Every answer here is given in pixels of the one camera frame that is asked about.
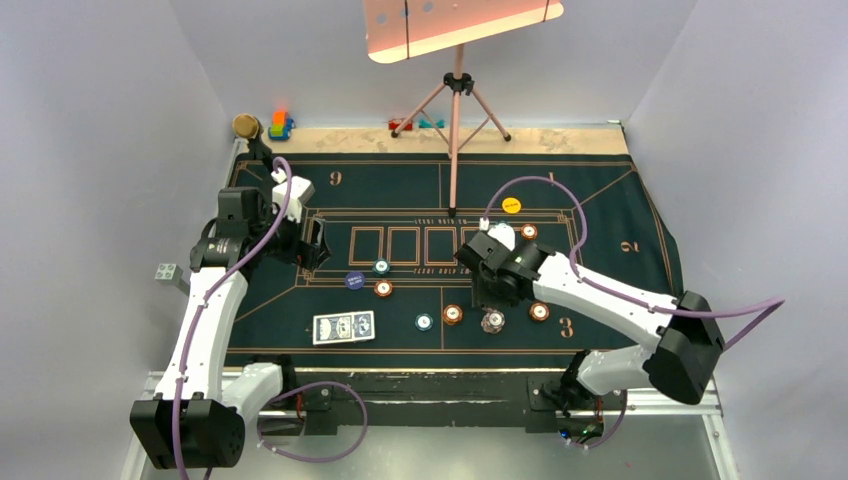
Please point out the blue small blind button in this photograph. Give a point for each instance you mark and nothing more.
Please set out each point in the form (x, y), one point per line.
(354, 280)

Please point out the blue playing card deck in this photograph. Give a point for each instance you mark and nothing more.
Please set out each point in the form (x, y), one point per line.
(346, 327)

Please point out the gold round knob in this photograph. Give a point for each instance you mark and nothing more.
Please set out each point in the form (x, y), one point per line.
(246, 126)

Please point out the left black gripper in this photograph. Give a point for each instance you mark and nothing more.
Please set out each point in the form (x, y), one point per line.
(290, 254)

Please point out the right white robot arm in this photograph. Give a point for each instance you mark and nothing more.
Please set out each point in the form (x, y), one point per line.
(676, 340)

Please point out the dark green poker mat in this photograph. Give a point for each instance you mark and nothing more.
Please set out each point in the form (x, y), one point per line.
(393, 206)

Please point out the grey lego block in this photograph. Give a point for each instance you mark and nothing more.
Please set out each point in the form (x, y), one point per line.
(171, 274)

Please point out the red toy block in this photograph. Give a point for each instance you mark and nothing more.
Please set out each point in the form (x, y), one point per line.
(395, 123)

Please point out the pink music stand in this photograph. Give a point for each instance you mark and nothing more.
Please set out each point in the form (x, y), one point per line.
(402, 30)

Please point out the pink poker chip stack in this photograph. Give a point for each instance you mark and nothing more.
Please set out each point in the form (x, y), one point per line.
(493, 322)

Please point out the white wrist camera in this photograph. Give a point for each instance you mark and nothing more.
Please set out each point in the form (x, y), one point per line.
(500, 231)
(291, 195)

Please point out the orange poker chip stack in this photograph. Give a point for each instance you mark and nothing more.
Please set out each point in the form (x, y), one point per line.
(452, 314)

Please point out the green poker chip stack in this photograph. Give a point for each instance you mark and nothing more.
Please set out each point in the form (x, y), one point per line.
(423, 322)

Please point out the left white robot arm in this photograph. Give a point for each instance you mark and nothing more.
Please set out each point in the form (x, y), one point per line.
(194, 420)

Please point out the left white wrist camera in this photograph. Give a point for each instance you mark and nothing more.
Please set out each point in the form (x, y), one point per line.
(291, 195)

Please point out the colourful toy block stack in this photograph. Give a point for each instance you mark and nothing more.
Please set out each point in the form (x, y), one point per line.
(281, 126)

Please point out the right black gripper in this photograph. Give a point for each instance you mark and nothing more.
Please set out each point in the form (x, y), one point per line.
(481, 296)

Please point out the teal toy block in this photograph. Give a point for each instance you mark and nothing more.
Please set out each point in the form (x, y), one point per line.
(426, 124)

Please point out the yellow big blind button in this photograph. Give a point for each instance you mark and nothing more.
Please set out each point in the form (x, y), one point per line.
(511, 205)

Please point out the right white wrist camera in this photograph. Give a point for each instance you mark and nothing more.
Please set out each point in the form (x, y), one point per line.
(500, 231)

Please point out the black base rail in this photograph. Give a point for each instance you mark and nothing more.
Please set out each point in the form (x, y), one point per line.
(528, 399)

